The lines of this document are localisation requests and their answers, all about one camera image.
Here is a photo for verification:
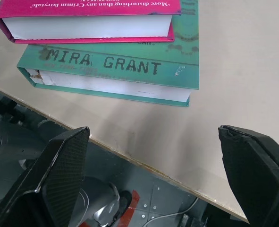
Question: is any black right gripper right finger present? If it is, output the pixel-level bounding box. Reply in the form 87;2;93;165
218;124;279;227

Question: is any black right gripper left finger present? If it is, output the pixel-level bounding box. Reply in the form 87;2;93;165
0;126;91;227

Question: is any teal Mira Grant hardcover book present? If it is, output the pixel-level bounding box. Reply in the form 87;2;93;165
16;0;200;107

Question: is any pink hardcover book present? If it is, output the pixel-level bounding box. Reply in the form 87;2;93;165
0;0;182;44

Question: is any red floor tape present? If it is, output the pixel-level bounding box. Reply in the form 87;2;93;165
78;190;140;227

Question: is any thin white cable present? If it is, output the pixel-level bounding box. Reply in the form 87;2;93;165
144;196;199;225

